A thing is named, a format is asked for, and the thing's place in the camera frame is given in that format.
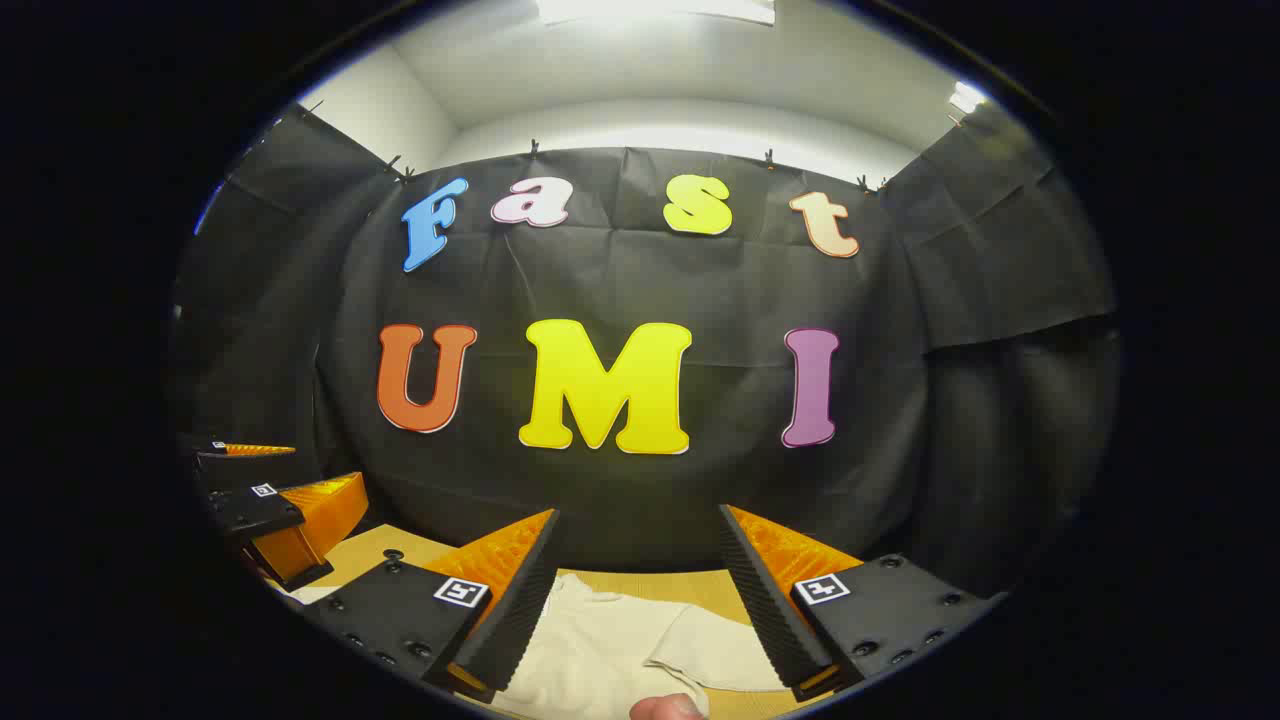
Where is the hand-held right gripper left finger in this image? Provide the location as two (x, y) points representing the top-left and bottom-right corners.
(303, 508), (562, 704)

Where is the black backdrop cloth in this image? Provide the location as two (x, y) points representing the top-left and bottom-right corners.
(170, 100), (1121, 601)

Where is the cream white sweatshirt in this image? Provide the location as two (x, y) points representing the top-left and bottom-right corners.
(268, 572), (791, 720)

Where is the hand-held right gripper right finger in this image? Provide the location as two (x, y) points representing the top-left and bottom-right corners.
(718, 504), (1004, 703)

